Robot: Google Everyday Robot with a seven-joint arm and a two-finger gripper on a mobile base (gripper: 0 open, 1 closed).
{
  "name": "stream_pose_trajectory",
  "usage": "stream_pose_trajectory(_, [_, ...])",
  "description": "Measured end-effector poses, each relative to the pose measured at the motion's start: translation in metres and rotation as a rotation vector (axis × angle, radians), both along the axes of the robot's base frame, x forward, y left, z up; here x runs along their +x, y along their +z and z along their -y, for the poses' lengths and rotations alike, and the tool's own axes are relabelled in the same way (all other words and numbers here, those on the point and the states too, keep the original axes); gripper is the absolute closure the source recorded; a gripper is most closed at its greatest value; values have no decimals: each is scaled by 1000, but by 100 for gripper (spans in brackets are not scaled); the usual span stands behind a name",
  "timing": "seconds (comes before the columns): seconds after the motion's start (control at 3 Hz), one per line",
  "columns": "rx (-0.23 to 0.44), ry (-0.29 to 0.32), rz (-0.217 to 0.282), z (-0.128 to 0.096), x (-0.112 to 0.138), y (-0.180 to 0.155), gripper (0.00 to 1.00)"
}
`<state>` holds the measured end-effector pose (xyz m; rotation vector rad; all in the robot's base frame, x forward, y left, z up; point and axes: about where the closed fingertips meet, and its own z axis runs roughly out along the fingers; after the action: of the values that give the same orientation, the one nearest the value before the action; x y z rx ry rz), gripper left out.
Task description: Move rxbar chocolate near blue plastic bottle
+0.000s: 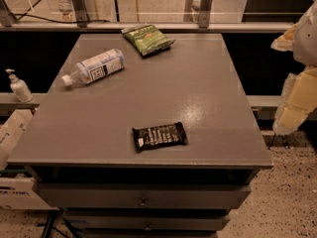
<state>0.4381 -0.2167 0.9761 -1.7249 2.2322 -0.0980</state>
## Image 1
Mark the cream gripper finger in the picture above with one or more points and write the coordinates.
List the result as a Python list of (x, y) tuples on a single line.
[(284, 42), (298, 100)]

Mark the black rxbar chocolate wrapper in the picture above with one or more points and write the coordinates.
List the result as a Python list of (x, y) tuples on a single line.
[(157, 137)]

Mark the clear bottle blue label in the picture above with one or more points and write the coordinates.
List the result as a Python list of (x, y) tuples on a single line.
[(95, 68)]

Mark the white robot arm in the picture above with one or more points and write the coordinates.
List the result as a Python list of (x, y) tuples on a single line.
[(305, 38)]

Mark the white pump dispenser bottle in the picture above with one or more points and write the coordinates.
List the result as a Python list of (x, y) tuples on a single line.
[(19, 87)]

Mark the green chip bag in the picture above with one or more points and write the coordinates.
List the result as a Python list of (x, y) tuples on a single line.
[(147, 39)]

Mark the grey drawer cabinet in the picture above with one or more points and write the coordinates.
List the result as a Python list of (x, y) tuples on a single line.
[(164, 148)]

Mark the white cardboard box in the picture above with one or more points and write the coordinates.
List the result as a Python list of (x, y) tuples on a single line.
[(11, 132)]

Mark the white box lower left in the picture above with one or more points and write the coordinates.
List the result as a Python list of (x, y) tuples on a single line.
[(20, 193)]

